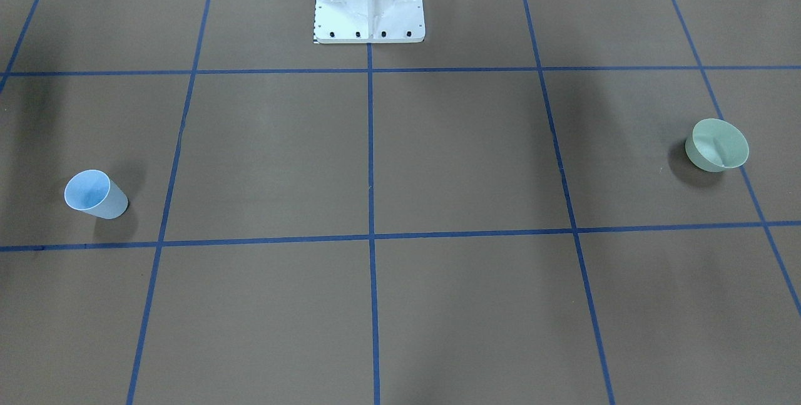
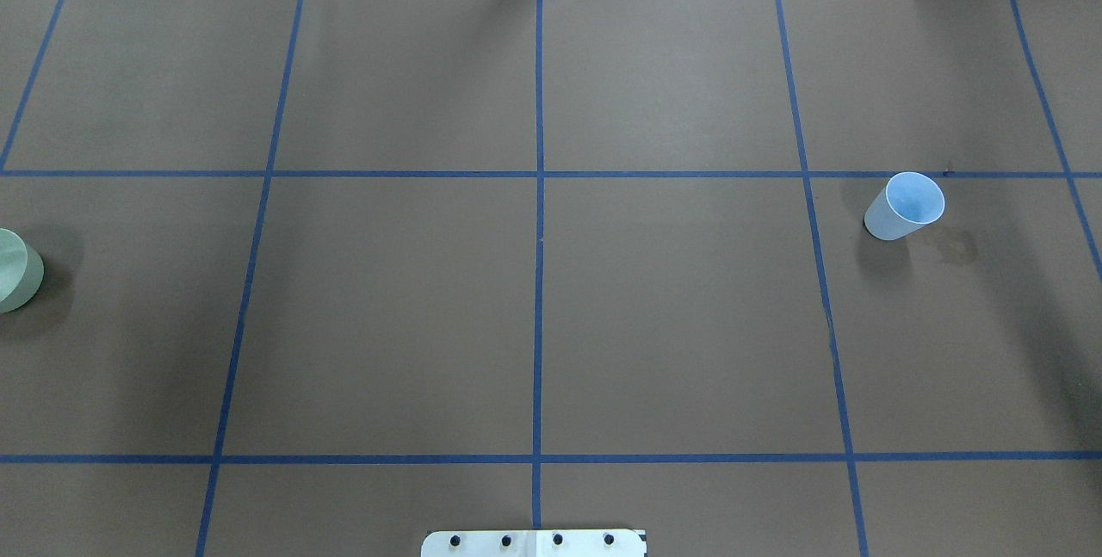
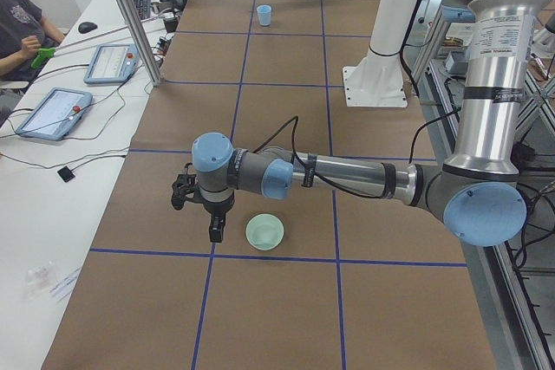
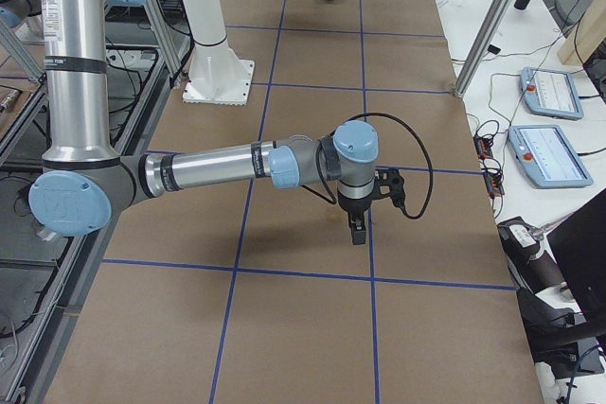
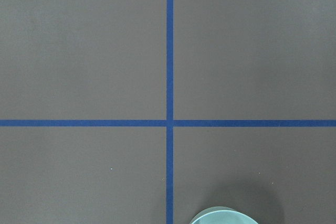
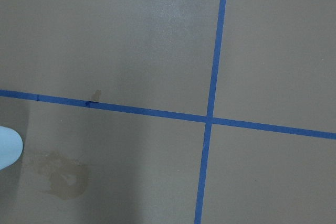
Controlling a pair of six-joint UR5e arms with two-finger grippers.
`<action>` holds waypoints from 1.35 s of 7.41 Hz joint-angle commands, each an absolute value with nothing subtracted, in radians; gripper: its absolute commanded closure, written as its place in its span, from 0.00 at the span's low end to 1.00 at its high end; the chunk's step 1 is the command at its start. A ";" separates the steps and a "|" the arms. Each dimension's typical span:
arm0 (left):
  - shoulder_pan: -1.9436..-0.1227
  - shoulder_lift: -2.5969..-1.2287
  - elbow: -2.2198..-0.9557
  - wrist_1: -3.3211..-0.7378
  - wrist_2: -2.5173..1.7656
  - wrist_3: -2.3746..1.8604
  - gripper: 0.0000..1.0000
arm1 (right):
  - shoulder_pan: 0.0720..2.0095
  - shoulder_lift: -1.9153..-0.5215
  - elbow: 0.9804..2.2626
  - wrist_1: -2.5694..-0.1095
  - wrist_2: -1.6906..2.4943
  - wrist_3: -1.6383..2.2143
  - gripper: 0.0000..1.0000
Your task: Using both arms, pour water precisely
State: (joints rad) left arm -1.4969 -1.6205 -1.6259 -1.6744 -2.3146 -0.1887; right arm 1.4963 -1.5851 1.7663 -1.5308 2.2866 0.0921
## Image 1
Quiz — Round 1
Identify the light blue plastic cup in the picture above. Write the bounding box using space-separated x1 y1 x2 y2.
63 170 129 220

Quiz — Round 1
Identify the pale green ceramic bowl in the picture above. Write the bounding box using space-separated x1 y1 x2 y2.
684 119 750 172

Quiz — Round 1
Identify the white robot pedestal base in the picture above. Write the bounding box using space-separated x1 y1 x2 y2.
313 0 426 44

